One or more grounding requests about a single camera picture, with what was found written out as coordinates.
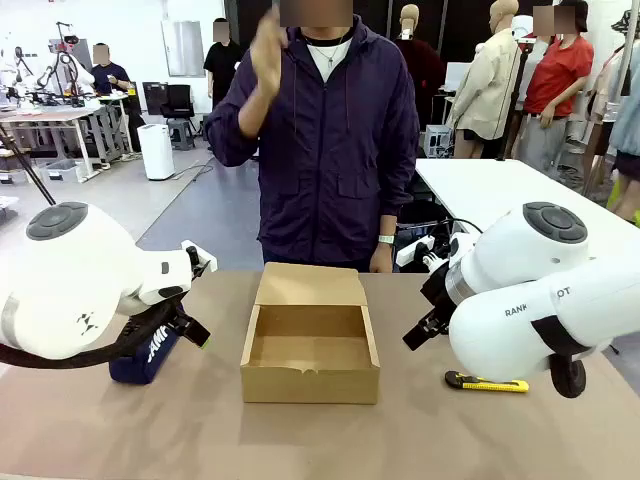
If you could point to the grey storage bin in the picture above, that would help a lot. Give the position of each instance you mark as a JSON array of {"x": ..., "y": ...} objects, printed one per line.
[{"x": 61, "y": 171}]

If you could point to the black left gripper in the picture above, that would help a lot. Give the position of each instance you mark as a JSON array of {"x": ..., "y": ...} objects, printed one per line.
[{"x": 179, "y": 317}]

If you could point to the grey workbench table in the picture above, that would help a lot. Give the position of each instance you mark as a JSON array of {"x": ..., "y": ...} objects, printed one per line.
[{"x": 45, "y": 116}]

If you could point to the person's left hand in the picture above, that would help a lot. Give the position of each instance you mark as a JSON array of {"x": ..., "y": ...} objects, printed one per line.
[{"x": 382, "y": 259}]

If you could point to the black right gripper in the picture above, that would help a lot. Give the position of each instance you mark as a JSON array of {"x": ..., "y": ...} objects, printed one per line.
[{"x": 440, "y": 295}]

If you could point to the person in black t-shirt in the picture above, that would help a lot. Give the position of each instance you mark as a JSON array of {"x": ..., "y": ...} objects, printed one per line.
[{"x": 222, "y": 65}]

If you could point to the white table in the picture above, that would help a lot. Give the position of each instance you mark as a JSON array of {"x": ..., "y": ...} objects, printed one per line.
[{"x": 480, "y": 190}]

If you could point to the white air purifier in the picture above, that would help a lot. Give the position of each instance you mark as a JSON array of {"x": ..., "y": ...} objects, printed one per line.
[{"x": 156, "y": 152}]

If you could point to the person in purple jacket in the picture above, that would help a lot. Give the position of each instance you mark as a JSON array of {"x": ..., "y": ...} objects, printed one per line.
[{"x": 325, "y": 175}]

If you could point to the black tripod leg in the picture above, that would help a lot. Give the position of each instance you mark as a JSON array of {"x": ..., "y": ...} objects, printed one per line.
[{"x": 30, "y": 167}]

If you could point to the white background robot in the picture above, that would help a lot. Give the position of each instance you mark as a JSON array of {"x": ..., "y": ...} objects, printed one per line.
[{"x": 70, "y": 70}]

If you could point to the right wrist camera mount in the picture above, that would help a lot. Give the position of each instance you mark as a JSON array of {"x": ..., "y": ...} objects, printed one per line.
[{"x": 440, "y": 252}]

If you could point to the brown cardboard box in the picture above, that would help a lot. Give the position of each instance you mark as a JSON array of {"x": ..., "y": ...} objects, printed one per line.
[{"x": 310, "y": 380}]

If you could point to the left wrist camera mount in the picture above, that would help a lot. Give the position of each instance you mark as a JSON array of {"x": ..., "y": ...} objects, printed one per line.
[{"x": 200, "y": 257}]

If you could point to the person's right hand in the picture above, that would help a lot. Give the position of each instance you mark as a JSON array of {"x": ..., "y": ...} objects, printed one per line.
[{"x": 267, "y": 60}]

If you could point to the yellow black utility knife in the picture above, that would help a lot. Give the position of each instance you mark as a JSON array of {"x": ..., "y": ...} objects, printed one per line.
[{"x": 492, "y": 384}]

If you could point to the person's right forearm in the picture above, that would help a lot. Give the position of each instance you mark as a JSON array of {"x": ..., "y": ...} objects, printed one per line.
[{"x": 252, "y": 117}]

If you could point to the navy campus zipper pouch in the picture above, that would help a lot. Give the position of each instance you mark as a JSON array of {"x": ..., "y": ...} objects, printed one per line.
[{"x": 145, "y": 362}]

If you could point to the mannequin in beige jacket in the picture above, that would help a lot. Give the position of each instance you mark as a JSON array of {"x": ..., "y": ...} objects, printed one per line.
[{"x": 487, "y": 85}]

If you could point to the black office chair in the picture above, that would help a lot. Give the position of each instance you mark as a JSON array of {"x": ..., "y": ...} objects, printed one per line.
[{"x": 176, "y": 102}]

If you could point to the grey stool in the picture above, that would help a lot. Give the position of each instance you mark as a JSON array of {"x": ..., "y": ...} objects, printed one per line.
[
  {"x": 181, "y": 134},
  {"x": 206, "y": 127}
]

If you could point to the person's left forearm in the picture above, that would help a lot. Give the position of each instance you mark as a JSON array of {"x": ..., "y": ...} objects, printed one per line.
[{"x": 395, "y": 217}]

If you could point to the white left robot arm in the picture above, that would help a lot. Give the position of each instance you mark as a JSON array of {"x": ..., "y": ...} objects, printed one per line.
[{"x": 75, "y": 280}]

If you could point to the seated person in navy shirt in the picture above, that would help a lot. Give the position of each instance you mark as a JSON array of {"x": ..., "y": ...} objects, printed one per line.
[{"x": 110, "y": 75}]

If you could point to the mannequin in dark red top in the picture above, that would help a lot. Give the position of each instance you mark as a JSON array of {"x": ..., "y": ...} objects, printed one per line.
[{"x": 420, "y": 65}]

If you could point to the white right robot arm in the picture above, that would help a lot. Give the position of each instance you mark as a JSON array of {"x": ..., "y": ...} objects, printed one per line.
[{"x": 525, "y": 310}]

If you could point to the whiteboard panel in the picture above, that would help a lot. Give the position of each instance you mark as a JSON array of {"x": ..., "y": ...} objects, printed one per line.
[{"x": 184, "y": 49}]

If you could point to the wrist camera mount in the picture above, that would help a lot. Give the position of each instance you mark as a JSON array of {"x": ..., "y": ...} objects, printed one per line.
[
  {"x": 200, "y": 257},
  {"x": 440, "y": 252}
]

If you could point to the grey computer case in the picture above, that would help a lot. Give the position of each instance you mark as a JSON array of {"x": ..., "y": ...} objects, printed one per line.
[{"x": 438, "y": 141}]

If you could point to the white wristband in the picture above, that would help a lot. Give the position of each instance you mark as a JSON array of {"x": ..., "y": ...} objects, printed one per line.
[{"x": 386, "y": 239}]

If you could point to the person in red shirt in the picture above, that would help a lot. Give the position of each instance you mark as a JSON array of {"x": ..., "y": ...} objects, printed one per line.
[{"x": 557, "y": 80}]

